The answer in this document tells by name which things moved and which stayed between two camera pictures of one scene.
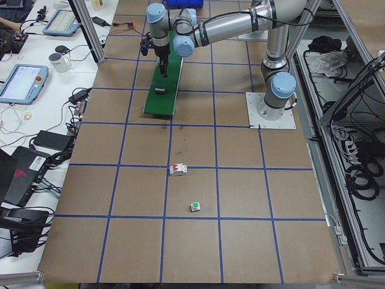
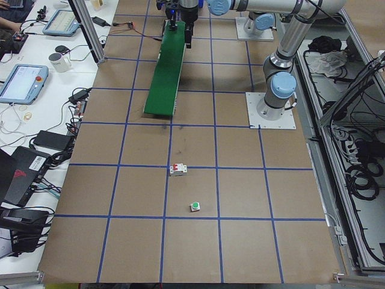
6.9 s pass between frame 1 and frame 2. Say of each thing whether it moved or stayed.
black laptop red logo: stayed
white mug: stayed
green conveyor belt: stayed
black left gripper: moved
